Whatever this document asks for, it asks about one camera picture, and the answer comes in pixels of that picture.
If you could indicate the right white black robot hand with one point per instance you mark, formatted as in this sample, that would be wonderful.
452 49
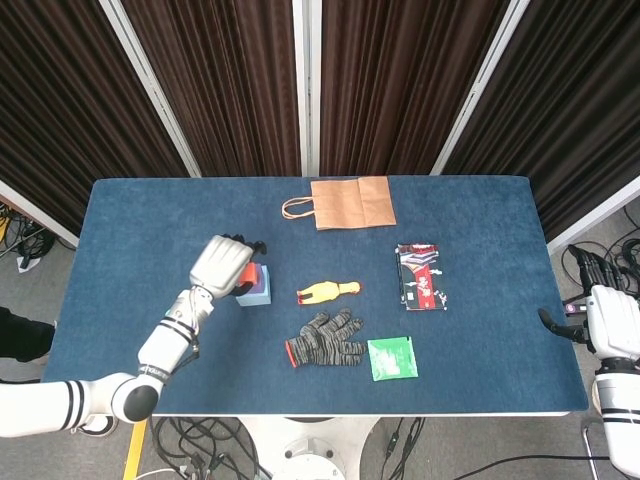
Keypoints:
615 320

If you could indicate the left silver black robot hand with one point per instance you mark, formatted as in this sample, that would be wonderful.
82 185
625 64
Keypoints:
220 265

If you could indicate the small orange yellow cube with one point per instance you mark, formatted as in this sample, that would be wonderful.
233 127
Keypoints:
250 274

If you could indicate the purple cube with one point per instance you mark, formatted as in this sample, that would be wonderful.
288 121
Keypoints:
258 285

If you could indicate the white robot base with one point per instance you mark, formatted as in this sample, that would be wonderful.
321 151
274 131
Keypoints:
310 450

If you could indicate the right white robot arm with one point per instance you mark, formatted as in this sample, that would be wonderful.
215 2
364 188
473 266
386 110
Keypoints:
620 410

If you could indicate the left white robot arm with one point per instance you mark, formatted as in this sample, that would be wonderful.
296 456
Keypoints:
160 345

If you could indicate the large light blue cube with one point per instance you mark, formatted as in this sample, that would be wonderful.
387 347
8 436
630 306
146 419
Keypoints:
262 298

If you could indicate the blue carpet table cover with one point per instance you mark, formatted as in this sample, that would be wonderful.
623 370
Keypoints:
150 210

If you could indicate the yellow rubber chicken toy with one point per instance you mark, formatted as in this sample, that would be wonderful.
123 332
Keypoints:
325 292

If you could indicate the grey striped knit glove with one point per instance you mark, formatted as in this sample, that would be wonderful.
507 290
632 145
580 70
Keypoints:
325 345

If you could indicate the brown paper bag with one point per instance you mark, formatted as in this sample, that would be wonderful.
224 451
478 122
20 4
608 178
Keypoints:
350 205

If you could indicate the brown curtain divider panel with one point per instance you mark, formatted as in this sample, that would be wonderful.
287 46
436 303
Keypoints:
60 100
225 90
400 90
580 100

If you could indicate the dark red printed box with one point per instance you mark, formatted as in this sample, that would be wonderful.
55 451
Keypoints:
422 280

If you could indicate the green foil packet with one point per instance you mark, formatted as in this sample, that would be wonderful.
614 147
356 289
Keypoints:
392 360

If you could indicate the yellow floor tape strip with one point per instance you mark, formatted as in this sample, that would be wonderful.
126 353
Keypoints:
134 452

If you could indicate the person in black trousers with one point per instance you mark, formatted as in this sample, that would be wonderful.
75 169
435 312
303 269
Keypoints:
20 335

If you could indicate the white table frame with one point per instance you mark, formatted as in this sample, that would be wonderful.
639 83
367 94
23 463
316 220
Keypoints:
350 415

